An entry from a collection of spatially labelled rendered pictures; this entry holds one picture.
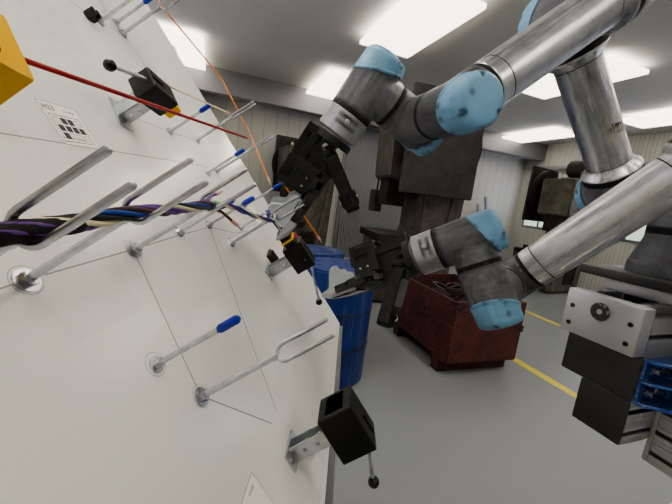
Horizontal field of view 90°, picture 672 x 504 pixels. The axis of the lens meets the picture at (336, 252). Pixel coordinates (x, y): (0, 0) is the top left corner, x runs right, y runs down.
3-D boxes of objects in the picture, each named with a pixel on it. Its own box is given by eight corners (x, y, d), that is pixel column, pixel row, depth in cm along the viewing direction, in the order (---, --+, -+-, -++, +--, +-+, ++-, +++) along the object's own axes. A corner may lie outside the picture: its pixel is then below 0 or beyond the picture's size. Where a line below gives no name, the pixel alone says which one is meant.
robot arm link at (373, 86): (417, 72, 53) (376, 34, 50) (376, 132, 56) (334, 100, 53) (401, 75, 61) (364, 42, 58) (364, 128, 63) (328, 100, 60)
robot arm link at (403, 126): (445, 156, 56) (396, 115, 52) (411, 161, 66) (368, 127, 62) (470, 115, 55) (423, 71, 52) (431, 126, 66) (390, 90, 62)
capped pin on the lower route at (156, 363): (147, 370, 28) (235, 321, 27) (149, 354, 29) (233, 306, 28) (162, 375, 29) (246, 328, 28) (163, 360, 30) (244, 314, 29)
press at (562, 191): (539, 281, 703) (565, 165, 664) (593, 297, 606) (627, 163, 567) (493, 280, 654) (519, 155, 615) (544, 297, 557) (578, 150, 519)
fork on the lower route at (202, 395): (209, 407, 32) (338, 338, 30) (196, 407, 30) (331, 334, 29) (205, 386, 33) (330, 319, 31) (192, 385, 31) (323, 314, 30)
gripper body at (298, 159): (275, 174, 64) (310, 119, 61) (313, 199, 67) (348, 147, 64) (272, 181, 57) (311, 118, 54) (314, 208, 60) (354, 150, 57)
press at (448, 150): (361, 315, 365) (397, 52, 322) (328, 283, 481) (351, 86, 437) (465, 315, 411) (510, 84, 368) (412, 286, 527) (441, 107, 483)
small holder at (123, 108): (65, 69, 39) (114, 34, 38) (128, 110, 48) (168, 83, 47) (77, 99, 38) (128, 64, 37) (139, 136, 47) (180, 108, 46)
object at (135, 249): (144, 256, 35) (259, 185, 33) (133, 260, 33) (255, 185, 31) (133, 239, 34) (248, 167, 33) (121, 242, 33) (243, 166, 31)
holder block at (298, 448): (329, 525, 40) (402, 491, 39) (275, 444, 39) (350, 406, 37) (331, 492, 45) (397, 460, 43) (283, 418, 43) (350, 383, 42)
